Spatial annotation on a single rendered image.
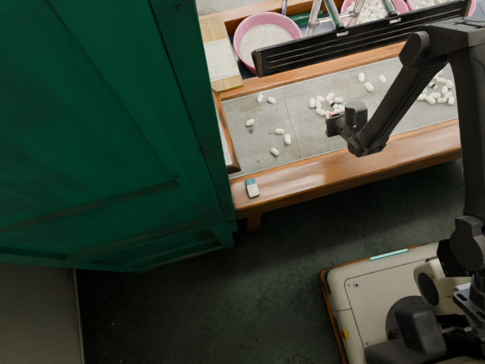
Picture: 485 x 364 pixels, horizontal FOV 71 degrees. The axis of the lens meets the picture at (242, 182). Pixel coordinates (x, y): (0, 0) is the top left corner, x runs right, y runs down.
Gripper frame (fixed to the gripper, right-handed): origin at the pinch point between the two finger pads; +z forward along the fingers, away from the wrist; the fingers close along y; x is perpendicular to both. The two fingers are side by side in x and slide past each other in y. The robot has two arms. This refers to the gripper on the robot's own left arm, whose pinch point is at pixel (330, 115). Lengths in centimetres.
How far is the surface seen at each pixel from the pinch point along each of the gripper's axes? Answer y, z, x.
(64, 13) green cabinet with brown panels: 50, -78, -49
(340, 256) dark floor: -10, 19, 91
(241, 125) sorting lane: 29.7, 10.8, 0.5
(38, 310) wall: 126, 0, 52
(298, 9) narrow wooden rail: -6, 44, -28
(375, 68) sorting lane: -25.9, 17.3, -5.9
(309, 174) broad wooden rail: 12.4, -9.8, 14.9
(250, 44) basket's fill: 17.1, 37.0, -20.8
